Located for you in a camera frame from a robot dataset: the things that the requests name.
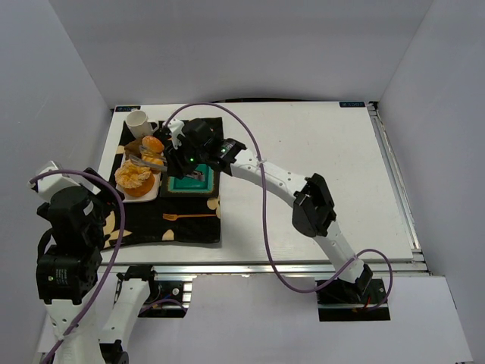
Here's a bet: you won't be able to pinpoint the large orange swirl bread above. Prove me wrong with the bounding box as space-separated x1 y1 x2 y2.
114 160 155 198

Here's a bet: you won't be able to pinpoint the silver metal tongs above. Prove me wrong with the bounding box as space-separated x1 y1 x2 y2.
124 145 167 174

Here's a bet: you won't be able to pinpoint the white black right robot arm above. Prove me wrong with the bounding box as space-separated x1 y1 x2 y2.
162 118 373 303

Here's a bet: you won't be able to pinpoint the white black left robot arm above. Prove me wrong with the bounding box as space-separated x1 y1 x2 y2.
29 163 158 363

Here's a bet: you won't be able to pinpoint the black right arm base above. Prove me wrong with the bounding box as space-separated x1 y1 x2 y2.
316 278 391 322

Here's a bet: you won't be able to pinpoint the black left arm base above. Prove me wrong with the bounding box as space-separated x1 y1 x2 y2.
114 265 186 319

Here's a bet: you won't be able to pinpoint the golden croissant bread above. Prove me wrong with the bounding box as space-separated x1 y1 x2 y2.
142 150 166 174

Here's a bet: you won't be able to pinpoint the brown chocolate bread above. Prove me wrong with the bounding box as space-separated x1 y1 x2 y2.
124 138 142 160

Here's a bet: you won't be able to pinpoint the teal square plate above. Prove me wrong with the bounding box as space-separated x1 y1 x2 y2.
158 165 220 198

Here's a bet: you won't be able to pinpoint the white rectangular tray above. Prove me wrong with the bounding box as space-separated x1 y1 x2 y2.
113 154 162 202

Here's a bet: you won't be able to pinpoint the round glazed bun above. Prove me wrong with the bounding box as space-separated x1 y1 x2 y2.
142 136 164 154

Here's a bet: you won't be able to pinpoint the white ceramic mug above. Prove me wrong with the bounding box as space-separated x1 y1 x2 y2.
125 110 159 138

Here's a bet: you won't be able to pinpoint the orange fork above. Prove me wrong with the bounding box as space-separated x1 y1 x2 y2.
162 213 217 221

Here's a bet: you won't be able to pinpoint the black floral placemat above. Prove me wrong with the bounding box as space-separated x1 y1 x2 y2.
100 116 224 249

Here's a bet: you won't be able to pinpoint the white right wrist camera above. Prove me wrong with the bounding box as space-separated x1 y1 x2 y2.
163 118 185 149

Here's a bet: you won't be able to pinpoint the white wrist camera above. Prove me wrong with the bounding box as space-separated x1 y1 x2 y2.
163 118 185 149
27 161 79 202

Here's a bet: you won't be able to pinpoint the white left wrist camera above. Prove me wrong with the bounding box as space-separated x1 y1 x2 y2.
27 161 79 202

